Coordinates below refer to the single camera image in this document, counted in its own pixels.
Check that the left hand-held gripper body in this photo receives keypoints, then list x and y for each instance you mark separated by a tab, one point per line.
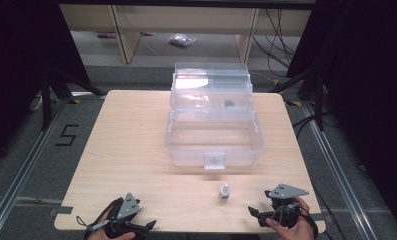
127	206

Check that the person's left hand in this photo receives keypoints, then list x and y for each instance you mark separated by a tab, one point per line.
96	235

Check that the clear plastic bag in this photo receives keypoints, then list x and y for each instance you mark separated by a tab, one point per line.
182	40

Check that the silver floor rail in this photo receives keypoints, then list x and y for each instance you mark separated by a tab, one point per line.
22	170
339	173

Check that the person's right hand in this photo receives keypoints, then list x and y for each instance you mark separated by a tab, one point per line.
301	230

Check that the dark curtain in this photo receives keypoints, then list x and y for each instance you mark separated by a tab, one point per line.
369	83
22	66

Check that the yellow black floor tape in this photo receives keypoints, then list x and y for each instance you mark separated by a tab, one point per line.
294	103
74	101

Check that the clear plastic storage box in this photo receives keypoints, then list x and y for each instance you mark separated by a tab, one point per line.
214	133

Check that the small white bottle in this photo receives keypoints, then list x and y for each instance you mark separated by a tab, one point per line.
224	193

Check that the beige wooden shelf unit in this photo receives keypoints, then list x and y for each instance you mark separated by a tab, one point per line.
129	36

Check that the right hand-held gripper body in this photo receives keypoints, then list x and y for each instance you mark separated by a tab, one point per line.
286	208

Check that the black metal stand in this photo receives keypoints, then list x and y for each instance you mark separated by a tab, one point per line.
46	100
317	96

